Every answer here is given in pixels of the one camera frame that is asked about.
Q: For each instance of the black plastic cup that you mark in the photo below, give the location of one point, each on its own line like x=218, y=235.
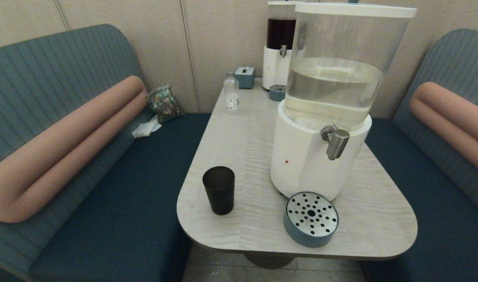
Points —
x=219, y=192

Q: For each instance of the steel water dispenser tap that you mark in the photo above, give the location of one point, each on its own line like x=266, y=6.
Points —
x=336, y=143

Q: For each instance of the small clear plastic bottle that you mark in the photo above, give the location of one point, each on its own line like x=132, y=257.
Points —
x=231, y=98

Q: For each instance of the small round drip tray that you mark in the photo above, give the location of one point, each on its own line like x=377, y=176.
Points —
x=277, y=94

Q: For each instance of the grey-blue tissue box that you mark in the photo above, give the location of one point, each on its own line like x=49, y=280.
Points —
x=244, y=78

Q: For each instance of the clear water dispenser white base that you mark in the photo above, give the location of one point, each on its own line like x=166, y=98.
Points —
x=301, y=156

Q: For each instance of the dark drink dispenser white base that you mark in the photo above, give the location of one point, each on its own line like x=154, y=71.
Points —
x=274, y=66

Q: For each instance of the crumpled snack bag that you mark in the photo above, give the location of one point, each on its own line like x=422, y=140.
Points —
x=164, y=103

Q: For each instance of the white crumpled tissue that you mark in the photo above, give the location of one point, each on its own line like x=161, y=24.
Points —
x=147, y=128

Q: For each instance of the small steel drink dispenser tap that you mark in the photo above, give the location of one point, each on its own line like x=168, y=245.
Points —
x=283, y=51

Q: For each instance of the large round steel drip tray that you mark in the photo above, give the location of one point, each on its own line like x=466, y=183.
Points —
x=311, y=215

